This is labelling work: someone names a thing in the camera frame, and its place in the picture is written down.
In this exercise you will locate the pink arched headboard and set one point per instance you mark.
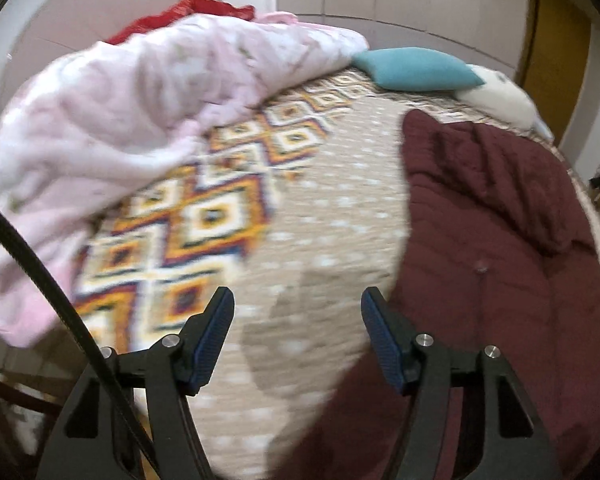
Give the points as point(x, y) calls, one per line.
point(80, 12)

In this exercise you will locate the red cloth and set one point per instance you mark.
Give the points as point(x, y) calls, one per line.
point(190, 11)

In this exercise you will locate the dark wooden chair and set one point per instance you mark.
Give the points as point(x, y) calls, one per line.
point(15, 400)

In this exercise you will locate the maroon puffer jacket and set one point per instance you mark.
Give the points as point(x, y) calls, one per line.
point(480, 240)

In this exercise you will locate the yellow wooden door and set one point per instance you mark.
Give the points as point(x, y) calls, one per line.
point(555, 60)

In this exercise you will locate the patterned beige bedspread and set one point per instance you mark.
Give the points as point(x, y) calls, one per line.
point(330, 200)

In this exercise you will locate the teal pillow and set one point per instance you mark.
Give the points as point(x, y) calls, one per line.
point(415, 67)

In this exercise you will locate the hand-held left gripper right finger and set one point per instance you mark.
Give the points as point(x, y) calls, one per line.
point(385, 342)

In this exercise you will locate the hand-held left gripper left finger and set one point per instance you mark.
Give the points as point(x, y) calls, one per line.
point(207, 342)

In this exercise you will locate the white plush pillow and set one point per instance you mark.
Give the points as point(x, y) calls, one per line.
point(505, 97)

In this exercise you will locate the pink floral quilt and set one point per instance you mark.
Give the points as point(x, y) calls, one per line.
point(110, 120)

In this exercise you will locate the white wardrobe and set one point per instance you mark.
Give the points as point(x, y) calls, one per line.
point(380, 0)

